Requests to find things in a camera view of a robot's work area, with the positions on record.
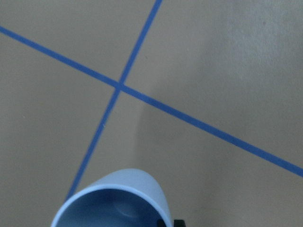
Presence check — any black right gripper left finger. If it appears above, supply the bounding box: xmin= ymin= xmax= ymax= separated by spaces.
xmin=157 ymin=219 xmax=166 ymax=227

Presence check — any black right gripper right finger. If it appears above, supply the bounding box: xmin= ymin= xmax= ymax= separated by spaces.
xmin=173 ymin=219 xmax=185 ymax=227

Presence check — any light blue plastic cup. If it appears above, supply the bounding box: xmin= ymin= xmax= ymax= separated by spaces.
xmin=51 ymin=168 xmax=173 ymax=227

